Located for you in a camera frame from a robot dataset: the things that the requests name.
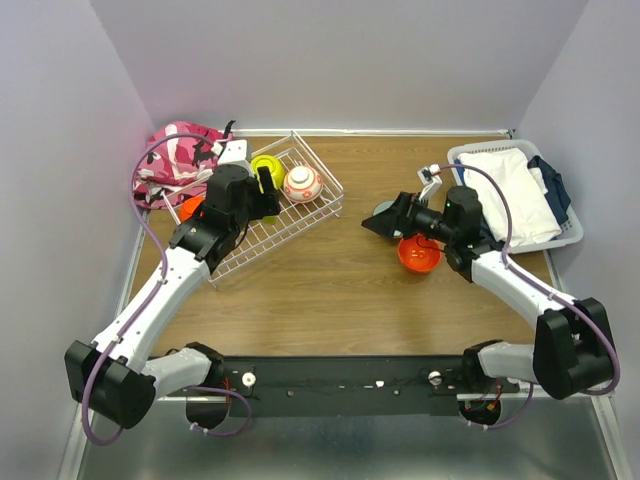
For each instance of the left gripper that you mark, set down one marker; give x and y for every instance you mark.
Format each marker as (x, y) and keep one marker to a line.
(269, 202)

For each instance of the pink camouflage cloth bag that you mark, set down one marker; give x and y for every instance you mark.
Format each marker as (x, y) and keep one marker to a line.
(177, 156)

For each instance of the dark blue jeans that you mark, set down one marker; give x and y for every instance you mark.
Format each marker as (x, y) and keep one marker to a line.
(555, 194)

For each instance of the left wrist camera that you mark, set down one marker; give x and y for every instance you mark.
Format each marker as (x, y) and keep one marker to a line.
(233, 152)

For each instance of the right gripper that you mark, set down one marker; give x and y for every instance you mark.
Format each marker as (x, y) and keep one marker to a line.
(397, 217)

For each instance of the light blue ribbed bowl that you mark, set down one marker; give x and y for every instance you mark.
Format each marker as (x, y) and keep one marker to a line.
(382, 207)

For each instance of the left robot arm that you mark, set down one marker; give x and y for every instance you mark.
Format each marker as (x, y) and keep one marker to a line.
(114, 375)

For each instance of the lavender plastic laundry basket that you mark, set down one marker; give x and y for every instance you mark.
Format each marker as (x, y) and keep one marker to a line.
(571, 231)

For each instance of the orange bowl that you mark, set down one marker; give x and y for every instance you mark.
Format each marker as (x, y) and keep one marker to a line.
(419, 255)
(188, 208)

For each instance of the white wire dish rack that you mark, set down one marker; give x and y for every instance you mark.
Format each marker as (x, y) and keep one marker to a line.
(300, 220)

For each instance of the white bowl with red pattern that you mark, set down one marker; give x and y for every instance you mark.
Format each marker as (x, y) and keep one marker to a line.
(302, 184)

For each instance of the white folded cloth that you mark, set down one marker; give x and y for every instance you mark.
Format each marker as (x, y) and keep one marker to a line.
(513, 201)

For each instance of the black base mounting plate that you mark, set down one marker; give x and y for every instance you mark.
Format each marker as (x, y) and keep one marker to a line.
(325, 386)

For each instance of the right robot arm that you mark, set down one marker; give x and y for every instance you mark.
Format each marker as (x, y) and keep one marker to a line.
(572, 351)

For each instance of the yellow-green bowl at back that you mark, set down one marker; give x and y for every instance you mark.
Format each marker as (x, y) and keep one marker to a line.
(274, 167)

